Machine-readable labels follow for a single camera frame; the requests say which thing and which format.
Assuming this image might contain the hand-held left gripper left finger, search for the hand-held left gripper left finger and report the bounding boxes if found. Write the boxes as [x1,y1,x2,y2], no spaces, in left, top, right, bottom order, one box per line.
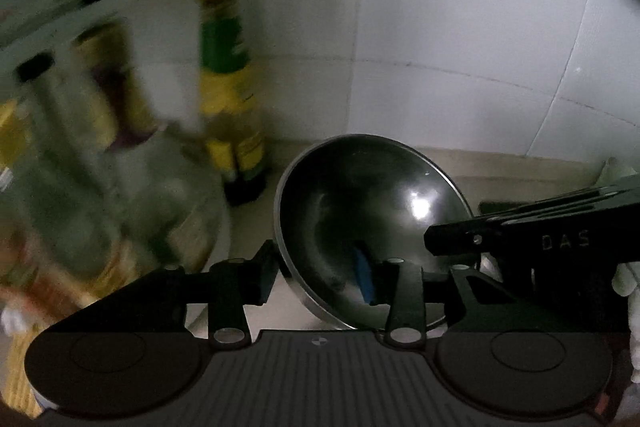
[75,239,281,351]

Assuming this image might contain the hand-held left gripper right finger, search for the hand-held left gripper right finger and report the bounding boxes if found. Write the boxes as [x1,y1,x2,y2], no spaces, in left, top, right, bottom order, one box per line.
[350,243,532,351]

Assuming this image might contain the stainless steel bowl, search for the stainless steel bowl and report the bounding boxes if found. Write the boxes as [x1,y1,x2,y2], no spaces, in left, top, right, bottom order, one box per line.
[273,134,474,332]

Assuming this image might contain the green and yellow label bottle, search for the green and yellow label bottle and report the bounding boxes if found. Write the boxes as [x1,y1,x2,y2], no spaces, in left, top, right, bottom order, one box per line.
[195,0,269,208]

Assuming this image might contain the dark sauce bottle yellow label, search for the dark sauce bottle yellow label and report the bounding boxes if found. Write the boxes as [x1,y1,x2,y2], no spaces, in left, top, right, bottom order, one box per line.
[74,21,168,152]

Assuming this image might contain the yellow beaded mat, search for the yellow beaded mat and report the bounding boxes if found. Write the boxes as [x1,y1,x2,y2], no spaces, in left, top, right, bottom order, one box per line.
[0,322,47,419]

